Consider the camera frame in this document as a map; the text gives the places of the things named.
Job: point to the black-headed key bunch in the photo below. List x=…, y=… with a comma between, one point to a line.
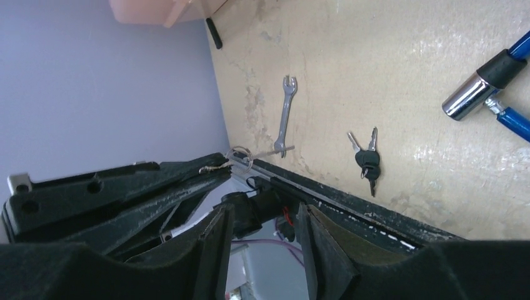
x=368, y=159

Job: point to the blue cable lock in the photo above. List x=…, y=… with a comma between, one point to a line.
x=486, y=82

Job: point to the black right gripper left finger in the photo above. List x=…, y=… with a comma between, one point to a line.
x=192, y=265

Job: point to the black-handled tool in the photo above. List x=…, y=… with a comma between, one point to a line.
x=214, y=33

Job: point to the single key with ring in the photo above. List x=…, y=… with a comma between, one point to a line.
x=239, y=152

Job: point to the silver open-end wrench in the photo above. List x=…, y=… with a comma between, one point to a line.
x=289, y=85

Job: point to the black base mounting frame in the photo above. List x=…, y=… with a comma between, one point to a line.
x=126, y=210

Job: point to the orange plastic toolbox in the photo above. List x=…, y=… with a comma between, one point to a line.
x=165, y=13

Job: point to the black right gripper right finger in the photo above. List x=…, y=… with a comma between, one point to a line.
x=341, y=265

